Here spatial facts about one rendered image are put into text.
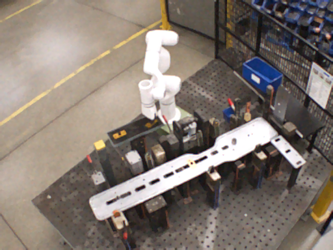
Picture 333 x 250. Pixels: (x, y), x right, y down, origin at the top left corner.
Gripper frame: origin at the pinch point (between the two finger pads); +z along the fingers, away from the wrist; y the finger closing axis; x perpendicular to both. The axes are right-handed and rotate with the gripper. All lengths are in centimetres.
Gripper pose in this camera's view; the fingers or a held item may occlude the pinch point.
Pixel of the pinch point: (151, 120)
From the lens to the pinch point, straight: 238.0
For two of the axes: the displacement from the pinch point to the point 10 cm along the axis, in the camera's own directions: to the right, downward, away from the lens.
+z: 0.7, 6.8, 7.3
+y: 7.2, 4.7, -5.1
